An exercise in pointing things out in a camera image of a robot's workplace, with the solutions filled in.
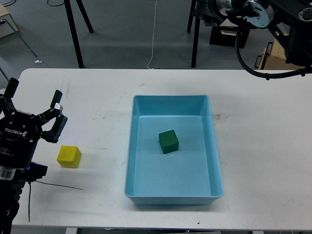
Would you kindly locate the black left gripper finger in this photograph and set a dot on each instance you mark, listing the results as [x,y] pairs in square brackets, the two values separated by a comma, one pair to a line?
[6,104]
[54,112]

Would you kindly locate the green wooden block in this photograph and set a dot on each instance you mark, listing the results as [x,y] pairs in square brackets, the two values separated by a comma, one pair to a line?
[168,141]

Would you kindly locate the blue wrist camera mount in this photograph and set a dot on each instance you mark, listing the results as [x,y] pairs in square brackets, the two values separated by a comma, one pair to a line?
[34,171]

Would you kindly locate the yellow wooden block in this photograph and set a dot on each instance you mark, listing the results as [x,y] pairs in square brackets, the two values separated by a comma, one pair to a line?
[69,156]

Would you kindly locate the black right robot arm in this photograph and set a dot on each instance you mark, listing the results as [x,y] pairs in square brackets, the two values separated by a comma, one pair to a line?
[289,21]

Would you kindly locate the black table leg inner right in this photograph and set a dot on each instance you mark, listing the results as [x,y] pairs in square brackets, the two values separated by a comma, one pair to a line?
[190,19]

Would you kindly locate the wooden cabinet with black handles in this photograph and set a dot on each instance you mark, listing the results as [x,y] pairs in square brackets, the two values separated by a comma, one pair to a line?
[273,58]

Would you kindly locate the black table leg inner left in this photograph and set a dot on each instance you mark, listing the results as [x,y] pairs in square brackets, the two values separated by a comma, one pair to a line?
[85,15]

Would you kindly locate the light blue plastic bin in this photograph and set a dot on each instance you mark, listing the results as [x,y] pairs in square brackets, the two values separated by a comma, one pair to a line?
[172,156]

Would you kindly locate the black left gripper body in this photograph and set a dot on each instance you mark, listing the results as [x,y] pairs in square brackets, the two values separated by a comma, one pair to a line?
[18,140]

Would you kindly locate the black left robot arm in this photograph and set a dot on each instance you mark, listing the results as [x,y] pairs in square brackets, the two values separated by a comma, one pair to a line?
[11,185]

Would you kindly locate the black table leg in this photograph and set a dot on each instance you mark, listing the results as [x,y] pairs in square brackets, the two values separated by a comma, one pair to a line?
[73,31]
[190,19]
[195,42]
[85,15]

